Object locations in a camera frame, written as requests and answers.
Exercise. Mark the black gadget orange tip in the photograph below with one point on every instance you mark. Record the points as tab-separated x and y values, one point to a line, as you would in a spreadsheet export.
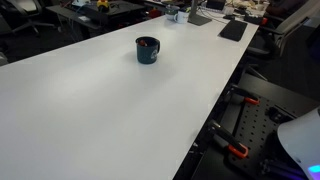
253	19

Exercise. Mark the small red object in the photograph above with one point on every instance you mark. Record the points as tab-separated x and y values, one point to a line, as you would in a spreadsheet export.
155	14

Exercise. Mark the black office chair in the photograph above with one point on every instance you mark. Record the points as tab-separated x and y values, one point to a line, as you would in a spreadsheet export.
23	6

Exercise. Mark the grey office chair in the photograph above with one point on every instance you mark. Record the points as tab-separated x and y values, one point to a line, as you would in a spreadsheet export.
293	20

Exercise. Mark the red marker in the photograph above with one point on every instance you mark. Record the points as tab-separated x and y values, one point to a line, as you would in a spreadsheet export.
143	43

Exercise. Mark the grey monitor stand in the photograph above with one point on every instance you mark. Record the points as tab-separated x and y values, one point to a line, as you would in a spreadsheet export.
198	20

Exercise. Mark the dark teal enamel mug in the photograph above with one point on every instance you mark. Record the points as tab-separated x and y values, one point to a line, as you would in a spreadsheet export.
146	56

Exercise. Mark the black robot mount table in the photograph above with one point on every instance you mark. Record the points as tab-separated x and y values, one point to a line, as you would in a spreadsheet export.
283	95

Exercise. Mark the black mounting bracket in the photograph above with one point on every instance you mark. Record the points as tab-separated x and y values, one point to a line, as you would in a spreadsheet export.
276	115

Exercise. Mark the yellow red toy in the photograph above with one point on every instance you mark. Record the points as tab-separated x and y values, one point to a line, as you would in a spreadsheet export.
102	4

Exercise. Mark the black perforated mounting board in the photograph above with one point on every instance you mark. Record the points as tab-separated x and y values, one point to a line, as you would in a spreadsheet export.
253	126

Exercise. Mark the white ceramic mug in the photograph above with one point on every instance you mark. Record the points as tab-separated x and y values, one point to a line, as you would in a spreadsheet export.
182	17

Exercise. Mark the small white cup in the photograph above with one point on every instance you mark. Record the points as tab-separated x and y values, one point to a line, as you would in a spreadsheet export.
229	10

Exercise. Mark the black background desk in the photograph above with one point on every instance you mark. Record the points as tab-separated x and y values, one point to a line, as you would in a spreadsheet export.
120	8

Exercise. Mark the black keyboard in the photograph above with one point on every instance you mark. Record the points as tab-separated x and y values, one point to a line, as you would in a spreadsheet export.
233	30

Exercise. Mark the black computer mouse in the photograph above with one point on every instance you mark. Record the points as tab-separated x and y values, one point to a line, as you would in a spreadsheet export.
229	17

